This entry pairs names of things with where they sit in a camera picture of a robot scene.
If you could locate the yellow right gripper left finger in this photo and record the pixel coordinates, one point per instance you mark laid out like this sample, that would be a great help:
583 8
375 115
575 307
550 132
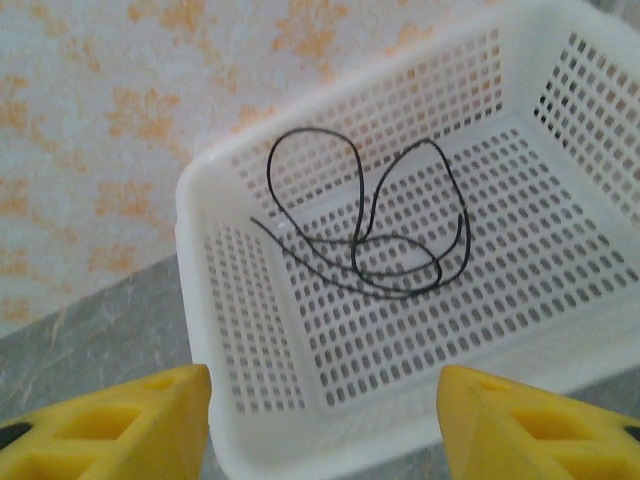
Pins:
100 435

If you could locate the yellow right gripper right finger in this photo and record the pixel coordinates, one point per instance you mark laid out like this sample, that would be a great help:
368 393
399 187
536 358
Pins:
540 440

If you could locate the white plastic mesh basket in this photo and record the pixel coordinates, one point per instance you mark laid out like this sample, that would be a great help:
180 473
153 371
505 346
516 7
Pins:
240 430

